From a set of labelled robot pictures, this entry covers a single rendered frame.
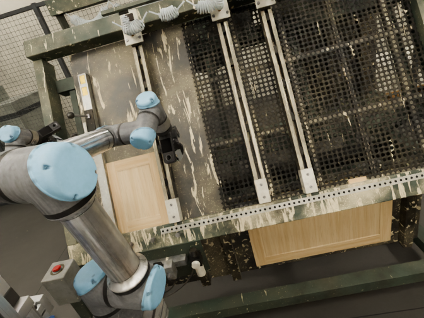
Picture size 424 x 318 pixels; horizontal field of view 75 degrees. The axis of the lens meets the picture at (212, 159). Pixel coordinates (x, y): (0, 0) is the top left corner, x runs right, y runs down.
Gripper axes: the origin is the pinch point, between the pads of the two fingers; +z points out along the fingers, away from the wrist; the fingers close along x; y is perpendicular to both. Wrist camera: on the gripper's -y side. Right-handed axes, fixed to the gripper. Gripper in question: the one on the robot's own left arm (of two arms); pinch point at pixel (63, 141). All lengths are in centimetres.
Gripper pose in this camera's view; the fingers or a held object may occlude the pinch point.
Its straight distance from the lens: 169.9
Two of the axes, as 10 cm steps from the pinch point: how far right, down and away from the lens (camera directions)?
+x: 6.9, 7.1, -1.3
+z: 1.1, 0.7, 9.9
